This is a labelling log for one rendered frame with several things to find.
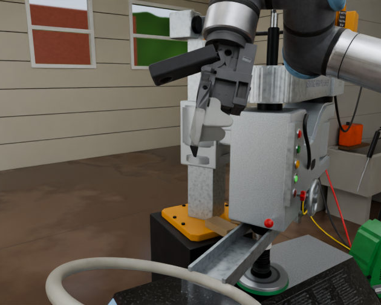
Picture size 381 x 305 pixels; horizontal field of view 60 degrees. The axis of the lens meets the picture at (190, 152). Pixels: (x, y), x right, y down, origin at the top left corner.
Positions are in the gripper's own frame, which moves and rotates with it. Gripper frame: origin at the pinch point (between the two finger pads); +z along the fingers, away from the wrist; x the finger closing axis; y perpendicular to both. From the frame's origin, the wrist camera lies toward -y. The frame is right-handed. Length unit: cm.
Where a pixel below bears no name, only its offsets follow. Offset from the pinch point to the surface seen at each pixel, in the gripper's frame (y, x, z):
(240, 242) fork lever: 23, 69, 20
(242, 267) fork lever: 21, 48, 25
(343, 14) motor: 53, 91, -88
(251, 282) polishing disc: 31, 79, 36
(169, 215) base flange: -10, 176, 26
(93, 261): -19.5, 33.7, 29.2
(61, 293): -17.3, 6.9, 28.7
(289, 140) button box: 29, 52, -16
